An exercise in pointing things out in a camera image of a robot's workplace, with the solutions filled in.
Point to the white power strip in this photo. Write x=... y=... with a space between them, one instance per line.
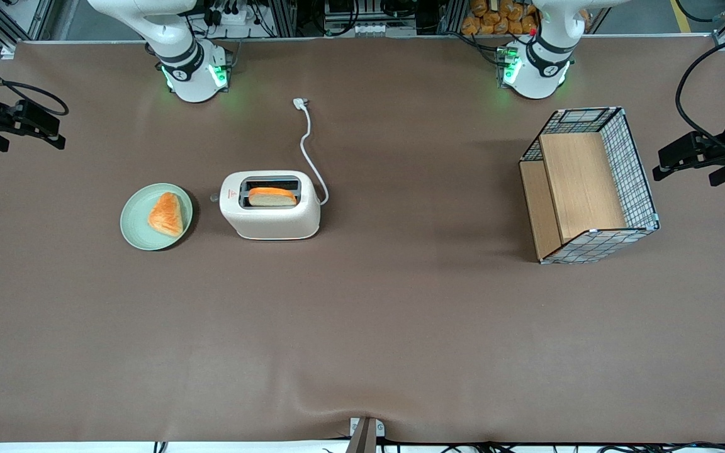
x=236 y=17

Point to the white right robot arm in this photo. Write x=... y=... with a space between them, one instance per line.
x=189 y=75

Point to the brown table mat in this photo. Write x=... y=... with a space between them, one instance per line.
x=400 y=327

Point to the white two-slot toaster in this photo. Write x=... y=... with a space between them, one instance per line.
x=274 y=220

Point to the black electronics box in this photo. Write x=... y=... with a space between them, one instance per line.
x=369 y=16

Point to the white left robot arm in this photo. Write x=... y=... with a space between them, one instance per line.
x=535 y=75

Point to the bag of orange bread rolls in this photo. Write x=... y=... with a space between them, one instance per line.
x=494 y=19

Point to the triangular orange toast piece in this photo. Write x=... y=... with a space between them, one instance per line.
x=167 y=217

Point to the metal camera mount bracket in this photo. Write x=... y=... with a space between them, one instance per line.
x=365 y=434

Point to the bread slice with orange crust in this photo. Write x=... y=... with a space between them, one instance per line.
x=271 y=197

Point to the pale green round plate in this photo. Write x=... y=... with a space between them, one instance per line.
x=136 y=220

